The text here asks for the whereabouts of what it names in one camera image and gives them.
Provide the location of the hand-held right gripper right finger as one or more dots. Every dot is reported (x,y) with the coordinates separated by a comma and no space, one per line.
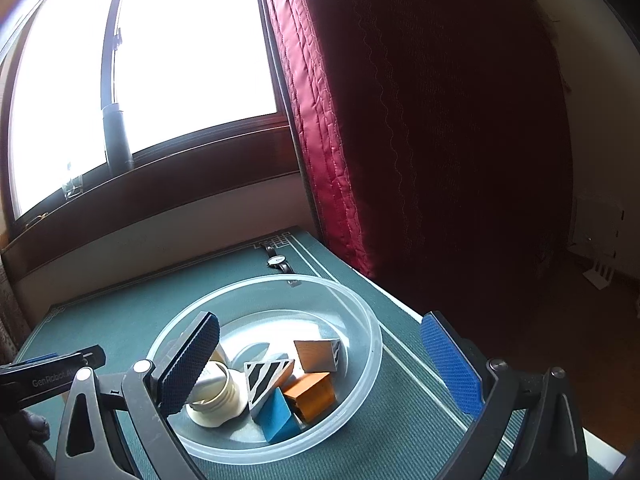
(450,360)

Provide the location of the wooden window frame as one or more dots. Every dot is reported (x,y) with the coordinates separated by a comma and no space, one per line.
(150,170)

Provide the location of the orange wedge block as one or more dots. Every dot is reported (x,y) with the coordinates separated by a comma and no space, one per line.
(310,395)

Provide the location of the blue wedge block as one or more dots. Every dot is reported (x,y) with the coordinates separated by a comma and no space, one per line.
(280,417)

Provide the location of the beige patterned curtain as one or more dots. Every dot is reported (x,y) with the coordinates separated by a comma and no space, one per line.
(7,310)

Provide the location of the green table mat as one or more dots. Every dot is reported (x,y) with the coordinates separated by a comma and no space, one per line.
(400,410)

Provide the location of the clear drinking glass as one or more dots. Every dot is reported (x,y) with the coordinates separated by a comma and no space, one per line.
(74,187)

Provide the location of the black wristwatch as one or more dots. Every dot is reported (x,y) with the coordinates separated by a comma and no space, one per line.
(276,260)

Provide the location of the white rack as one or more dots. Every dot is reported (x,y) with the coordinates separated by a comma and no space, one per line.
(602,270)

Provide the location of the red quilted curtain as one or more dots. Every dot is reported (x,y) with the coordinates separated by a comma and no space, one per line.
(425,135)

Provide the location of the black-white striped triangular block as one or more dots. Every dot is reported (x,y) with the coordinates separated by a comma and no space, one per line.
(265,380)

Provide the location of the white plastic jar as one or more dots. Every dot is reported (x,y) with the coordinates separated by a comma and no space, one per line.
(220,400)

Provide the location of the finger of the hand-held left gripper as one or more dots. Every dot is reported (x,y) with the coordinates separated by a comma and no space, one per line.
(40,357)

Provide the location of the clear plastic bowl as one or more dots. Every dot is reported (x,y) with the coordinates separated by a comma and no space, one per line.
(350,320)

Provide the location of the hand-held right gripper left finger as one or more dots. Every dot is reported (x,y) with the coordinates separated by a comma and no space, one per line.
(190,360)

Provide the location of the wooden block with striped end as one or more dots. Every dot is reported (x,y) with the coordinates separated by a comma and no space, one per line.
(315,355)

